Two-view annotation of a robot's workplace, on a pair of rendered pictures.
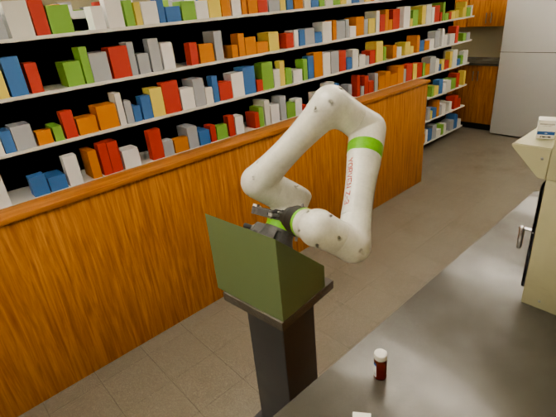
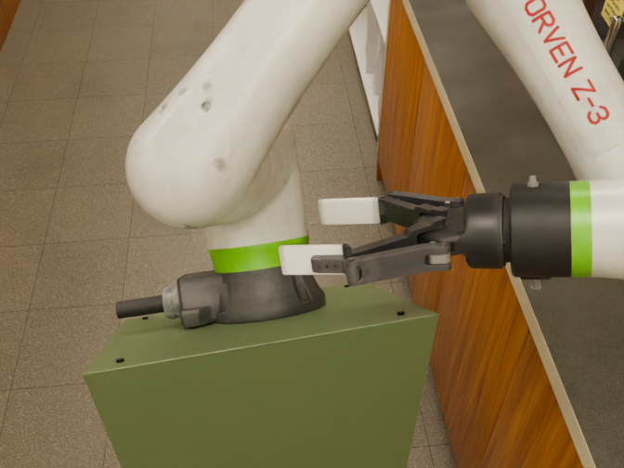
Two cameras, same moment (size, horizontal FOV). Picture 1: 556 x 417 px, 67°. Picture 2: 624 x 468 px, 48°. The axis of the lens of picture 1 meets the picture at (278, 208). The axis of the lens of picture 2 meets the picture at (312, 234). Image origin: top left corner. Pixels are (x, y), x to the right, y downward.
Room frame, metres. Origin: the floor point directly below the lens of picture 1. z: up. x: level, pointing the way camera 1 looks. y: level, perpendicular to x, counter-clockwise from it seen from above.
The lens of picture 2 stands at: (1.05, 0.46, 1.86)
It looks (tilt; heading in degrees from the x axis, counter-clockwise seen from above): 46 degrees down; 305
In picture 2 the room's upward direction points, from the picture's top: straight up
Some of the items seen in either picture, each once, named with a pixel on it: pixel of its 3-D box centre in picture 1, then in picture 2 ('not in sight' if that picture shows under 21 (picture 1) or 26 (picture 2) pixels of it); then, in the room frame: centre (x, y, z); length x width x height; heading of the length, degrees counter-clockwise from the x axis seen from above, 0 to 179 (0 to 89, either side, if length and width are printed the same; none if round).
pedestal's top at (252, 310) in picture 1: (278, 289); not in sight; (1.41, 0.03, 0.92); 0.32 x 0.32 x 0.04; 46
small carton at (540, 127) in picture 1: (546, 127); not in sight; (1.30, -0.88, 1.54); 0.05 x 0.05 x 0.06; 59
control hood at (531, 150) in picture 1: (547, 147); not in sight; (1.33, -0.92, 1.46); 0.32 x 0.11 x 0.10; 130
